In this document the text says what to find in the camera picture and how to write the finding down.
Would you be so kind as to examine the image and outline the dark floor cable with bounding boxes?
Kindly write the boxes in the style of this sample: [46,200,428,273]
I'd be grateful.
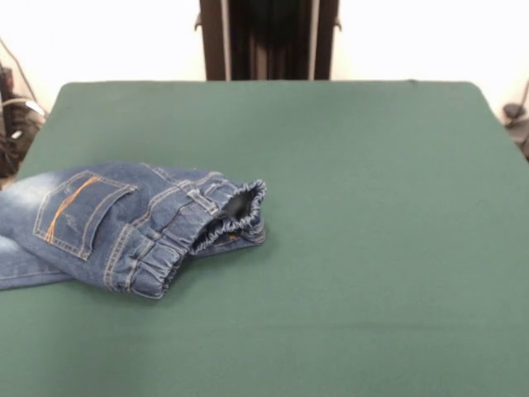
[506,117,529,162]

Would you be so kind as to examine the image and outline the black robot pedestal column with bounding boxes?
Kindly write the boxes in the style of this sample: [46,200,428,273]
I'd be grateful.
[193,0,344,82]

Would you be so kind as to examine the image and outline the black cable heap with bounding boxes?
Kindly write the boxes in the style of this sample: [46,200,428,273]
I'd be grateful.
[0,36,49,179]

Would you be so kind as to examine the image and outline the black power adapter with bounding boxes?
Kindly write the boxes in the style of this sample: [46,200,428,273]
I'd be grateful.
[503,103,527,122]

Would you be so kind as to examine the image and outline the blue denim jeans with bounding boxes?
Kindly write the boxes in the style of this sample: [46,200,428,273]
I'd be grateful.
[0,162,269,299]

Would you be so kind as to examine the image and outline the dark green table cloth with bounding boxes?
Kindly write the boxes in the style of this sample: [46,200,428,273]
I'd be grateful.
[0,79,529,397]

